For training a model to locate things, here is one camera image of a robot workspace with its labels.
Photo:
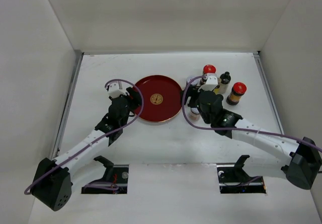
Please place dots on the beige cap yellow bottle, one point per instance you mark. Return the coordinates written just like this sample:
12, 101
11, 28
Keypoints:
216, 90

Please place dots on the black cap dark bottle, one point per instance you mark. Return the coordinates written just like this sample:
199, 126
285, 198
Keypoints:
224, 83

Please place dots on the red lid sauce jar right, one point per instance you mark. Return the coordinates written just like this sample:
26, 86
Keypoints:
237, 91

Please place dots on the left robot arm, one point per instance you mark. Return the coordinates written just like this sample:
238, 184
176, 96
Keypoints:
52, 183

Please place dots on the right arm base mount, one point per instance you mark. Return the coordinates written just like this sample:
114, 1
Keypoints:
232, 179

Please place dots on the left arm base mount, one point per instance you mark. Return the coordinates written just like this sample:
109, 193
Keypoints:
114, 180

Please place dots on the red lid sauce jar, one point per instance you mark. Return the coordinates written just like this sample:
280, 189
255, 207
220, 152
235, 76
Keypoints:
208, 70
237, 91

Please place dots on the white lid pink jar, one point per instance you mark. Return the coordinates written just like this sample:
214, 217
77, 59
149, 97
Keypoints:
194, 114

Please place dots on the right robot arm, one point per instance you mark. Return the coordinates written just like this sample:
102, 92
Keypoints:
295, 159

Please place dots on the white lid dark jar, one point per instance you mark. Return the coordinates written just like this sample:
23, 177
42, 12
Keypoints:
192, 83

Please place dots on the red round tray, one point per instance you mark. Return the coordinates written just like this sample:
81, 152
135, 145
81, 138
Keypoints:
162, 98

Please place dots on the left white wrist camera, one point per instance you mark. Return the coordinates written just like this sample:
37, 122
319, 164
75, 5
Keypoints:
115, 89

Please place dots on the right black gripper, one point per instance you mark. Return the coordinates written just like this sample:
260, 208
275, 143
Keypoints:
194, 94

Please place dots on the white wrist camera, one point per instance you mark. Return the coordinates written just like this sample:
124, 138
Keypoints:
210, 84
115, 89

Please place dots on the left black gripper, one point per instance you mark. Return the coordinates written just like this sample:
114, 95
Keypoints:
135, 97

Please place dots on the red lid sauce jar back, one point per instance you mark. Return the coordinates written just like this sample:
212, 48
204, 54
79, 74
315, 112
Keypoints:
208, 70

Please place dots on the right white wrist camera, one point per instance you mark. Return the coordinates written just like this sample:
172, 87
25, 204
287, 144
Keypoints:
210, 84

